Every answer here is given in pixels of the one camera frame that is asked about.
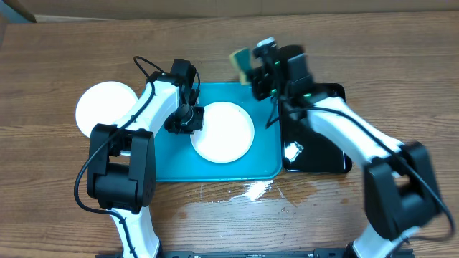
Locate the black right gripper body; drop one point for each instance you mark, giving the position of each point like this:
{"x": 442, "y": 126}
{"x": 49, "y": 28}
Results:
{"x": 273, "y": 87}

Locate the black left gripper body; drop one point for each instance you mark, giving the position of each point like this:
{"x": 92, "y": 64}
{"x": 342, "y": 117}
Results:
{"x": 186, "y": 121}

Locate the green yellow sponge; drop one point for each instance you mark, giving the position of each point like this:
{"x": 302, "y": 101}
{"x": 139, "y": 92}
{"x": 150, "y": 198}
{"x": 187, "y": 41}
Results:
{"x": 241, "y": 61}

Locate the white plate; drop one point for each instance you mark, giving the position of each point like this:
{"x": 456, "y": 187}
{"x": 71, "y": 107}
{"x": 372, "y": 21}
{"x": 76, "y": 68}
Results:
{"x": 104, "y": 103}
{"x": 227, "y": 134}

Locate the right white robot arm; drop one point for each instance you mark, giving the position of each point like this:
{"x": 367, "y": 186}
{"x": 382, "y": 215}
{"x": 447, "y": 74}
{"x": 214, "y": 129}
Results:
{"x": 400, "y": 190}

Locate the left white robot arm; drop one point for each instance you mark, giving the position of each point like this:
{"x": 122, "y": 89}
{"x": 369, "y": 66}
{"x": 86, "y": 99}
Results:
{"x": 119, "y": 177}

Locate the black water tray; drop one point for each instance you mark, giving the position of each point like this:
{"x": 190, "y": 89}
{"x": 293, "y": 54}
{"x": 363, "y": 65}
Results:
{"x": 303, "y": 149}

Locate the cardboard backdrop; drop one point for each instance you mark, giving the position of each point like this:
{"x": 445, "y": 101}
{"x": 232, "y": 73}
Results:
{"x": 155, "y": 9}

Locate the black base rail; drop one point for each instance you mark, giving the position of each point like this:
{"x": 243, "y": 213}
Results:
{"x": 316, "y": 253}

